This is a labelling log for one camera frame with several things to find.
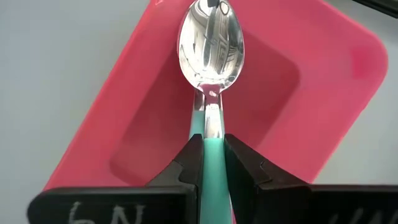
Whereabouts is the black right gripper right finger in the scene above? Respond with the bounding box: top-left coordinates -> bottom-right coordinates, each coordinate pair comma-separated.
223,133 -> 398,224

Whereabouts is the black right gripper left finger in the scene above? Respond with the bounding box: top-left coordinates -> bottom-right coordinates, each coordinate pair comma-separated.
27,133 -> 205,224

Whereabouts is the teal handled steel spoon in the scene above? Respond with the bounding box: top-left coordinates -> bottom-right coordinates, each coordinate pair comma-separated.
177,0 -> 246,224
188,89 -> 206,139

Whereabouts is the red plastic bin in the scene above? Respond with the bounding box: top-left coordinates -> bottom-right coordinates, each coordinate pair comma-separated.
43,0 -> 389,191

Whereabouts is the grey table mat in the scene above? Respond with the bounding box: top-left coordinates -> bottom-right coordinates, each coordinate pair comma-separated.
0,0 -> 398,224

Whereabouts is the black aluminium rig frame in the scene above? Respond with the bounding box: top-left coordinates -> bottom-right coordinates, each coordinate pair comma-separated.
353,0 -> 398,19

